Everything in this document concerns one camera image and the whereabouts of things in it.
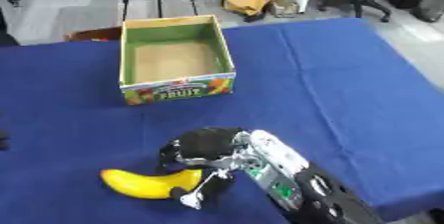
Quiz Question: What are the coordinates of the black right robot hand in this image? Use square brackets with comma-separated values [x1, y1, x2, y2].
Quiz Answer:
[156, 126, 247, 210]

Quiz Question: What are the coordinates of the yellow toy banana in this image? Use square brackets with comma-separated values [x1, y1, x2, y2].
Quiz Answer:
[98, 168, 205, 200]

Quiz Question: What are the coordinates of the cardboard box with green inside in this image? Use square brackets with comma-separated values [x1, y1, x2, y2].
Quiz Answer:
[118, 14, 238, 106]

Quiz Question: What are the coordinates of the yellow bag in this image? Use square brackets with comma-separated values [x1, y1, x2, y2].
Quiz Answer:
[220, 0, 278, 18]

